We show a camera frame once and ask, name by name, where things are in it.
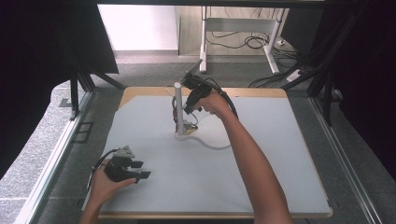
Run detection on white key holder stand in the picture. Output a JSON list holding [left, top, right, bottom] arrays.
[[165, 81, 233, 151]]

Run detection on black floor cables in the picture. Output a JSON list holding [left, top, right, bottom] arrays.
[[205, 7, 316, 89]]

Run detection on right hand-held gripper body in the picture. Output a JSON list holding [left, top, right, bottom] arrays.
[[180, 59, 214, 108]]

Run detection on person's left hand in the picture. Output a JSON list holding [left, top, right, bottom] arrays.
[[88, 158, 138, 207]]

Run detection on white power strip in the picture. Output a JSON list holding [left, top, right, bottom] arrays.
[[286, 68, 304, 83]]

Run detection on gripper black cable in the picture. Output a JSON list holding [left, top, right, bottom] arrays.
[[86, 148, 120, 191], [204, 77, 240, 120]]

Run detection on black curtain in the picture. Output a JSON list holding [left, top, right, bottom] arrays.
[[0, 0, 120, 180], [281, 0, 396, 181]]

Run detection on key ring with coloured tags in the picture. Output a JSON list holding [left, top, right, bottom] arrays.
[[181, 111, 213, 136]]

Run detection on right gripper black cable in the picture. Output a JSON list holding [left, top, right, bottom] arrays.
[[204, 77, 240, 120]]

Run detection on wooden table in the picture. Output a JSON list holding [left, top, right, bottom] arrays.
[[95, 86, 333, 220]]

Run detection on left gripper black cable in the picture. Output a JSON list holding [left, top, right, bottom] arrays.
[[86, 148, 120, 191]]

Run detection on aluminium rail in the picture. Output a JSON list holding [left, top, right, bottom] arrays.
[[309, 96, 382, 224], [13, 91, 96, 224]]

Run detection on person's right hand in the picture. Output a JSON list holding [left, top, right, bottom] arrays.
[[191, 89, 233, 119]]

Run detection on grey table mat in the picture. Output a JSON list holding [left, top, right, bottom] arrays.
[[97, 94, 331, 215]]

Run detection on black metal stand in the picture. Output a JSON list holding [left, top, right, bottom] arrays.
[[62, 36, 127, 121], [281, 8, 362, 127]]

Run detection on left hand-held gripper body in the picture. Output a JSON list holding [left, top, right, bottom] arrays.
[[104, 145, 141, 183]]

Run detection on white desk frame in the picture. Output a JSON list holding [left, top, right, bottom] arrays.
[[199, 6, 286, 75]]

